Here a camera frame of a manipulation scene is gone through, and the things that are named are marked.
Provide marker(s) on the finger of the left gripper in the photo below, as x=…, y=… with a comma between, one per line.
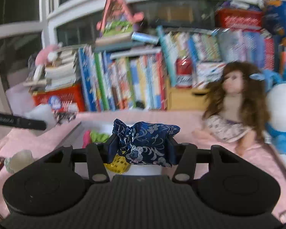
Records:
x=13, y=121

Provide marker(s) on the red basket on books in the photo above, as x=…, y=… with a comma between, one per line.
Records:
x=238, y=19

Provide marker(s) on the blue white plush toy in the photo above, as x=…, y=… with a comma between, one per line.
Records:
x=276, y=103

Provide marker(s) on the small wooden drawer box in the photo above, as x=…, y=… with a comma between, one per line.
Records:
x=179, y=99

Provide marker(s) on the pink green scrunchie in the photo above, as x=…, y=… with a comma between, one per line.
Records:
x=93, y=136

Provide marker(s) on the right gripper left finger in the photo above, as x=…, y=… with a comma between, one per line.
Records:
x=112, y=147

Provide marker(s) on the red beer can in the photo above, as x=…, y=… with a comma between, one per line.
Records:
x=184, y=73

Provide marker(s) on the red plastic crate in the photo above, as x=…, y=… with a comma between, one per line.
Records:
x=68, y=99

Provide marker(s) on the dark blue brocade pouch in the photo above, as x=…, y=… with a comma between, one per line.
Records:
x=144, y=143

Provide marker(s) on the white shallow box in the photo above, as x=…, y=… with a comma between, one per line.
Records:
x=75, y=137

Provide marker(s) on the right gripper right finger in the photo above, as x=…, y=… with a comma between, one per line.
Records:
x=173, y=150

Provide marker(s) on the white tissue box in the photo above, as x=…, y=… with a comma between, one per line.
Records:
x=208, y=72

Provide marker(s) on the pink plush rabbit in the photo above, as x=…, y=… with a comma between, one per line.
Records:
x=44, y=57

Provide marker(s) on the stack of lying books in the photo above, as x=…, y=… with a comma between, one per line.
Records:
x=63, y=72

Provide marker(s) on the brown-haired doll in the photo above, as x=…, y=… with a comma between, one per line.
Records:
x=237, y=110

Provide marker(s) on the blue cardboard box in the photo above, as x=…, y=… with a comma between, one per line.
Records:
x=274, y=18

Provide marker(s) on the pink tablecloth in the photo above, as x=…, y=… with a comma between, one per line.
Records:
x=262, y=156

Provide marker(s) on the row of upright books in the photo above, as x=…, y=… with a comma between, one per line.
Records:
x=133, y=79

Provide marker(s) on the yellow sequin pouch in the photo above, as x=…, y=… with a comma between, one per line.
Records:
x=119, y=165

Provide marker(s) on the pink toy house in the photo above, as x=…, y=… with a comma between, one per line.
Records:
x=118, y=18

